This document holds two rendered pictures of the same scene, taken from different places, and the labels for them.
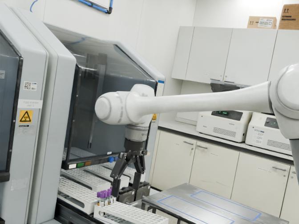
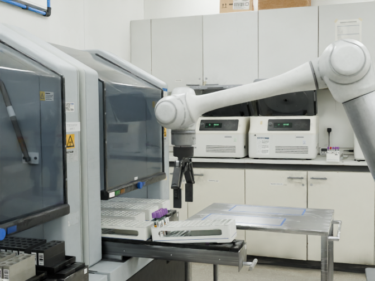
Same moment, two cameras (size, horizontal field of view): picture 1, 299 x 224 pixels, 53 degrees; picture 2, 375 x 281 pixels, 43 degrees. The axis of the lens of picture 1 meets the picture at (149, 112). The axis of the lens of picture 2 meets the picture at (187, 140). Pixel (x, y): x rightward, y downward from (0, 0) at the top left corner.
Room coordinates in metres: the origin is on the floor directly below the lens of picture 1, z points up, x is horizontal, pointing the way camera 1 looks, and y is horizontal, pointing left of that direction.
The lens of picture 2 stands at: (-0.51, 0.47, 1.27)
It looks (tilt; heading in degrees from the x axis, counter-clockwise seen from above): 3 degrees down; 345
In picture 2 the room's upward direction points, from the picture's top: 1 degrees counter-clockwise
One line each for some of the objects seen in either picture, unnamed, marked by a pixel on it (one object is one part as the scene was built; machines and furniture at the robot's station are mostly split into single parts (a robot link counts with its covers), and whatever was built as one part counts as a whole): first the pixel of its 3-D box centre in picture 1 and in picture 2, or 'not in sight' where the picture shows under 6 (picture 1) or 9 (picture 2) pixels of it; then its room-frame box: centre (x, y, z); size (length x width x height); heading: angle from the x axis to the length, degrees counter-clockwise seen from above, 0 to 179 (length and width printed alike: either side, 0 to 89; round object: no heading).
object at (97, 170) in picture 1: (103, 176); (124, 212); (1.61, 0.20, 0.83); 0.30 x 0.10 x 0.06; 57
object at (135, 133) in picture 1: (135, 132); (183, 138); (1.14, 0.04, 1.19); 0.09 x 0.09 x 0.06
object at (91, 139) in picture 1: (86, 92); (87, 115); (1.63, 0.35, 1.28); 0.61 x 0.51 x 0.63; 147
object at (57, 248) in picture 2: not in sight; (52, 255); (0.97, 0.50, 0.85); 0.12 x 0.02 x 0.06; 147
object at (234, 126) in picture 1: (231, 110); (221, 121); (3.60, -0.97, 1.22); 0.62 x 0.56 x 0.64; 145
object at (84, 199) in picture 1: (74, 195); (115, 229); (1.30, 0.27, 0.83); 0.30 x 0.10 x 0.06; 57
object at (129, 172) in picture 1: (120, 172); (138, 206); (1.74, 0.11, 0.83); 0.30 x 0.10 x 0.06; 57
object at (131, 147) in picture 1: (132, 150); (183, 158); (1.14, 0.04, 1.12); 0.08 x 0.07 x 0.09; 147
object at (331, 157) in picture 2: not in sight; (335, 156); (2.87, -1.70, 0.93); 0.30 x 0.10 x 0.06; 141
